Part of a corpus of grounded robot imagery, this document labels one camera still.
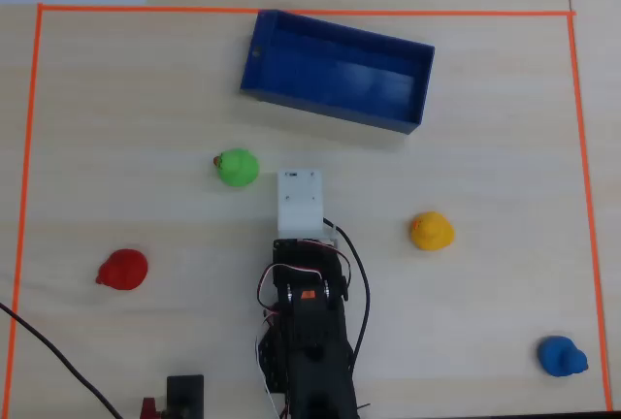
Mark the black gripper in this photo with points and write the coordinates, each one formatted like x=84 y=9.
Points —
x=297 y=249

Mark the yellow rubber duck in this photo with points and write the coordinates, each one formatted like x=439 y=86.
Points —
x=432 y=232

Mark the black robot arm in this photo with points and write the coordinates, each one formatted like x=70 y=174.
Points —
x=317 y=356

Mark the green rubber duck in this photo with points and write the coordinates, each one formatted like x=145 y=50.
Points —
x=238 y=169

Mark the red rubber duck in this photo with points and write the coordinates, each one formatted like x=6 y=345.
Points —
x=123 y=269

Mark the blue plastic box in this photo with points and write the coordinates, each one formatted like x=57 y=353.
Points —
x=339 y=74

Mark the blue rubber duck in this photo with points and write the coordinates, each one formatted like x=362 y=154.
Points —
x=560 y=357

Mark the black clamp stand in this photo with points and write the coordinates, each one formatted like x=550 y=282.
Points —
x=185 y=395

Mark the red clamp knob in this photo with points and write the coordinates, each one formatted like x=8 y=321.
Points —
x=148 y=409

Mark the long orange tape strip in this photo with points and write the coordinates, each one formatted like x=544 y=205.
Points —
x=310 y=11

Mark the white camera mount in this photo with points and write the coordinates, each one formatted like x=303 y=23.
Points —
x=301 y=201

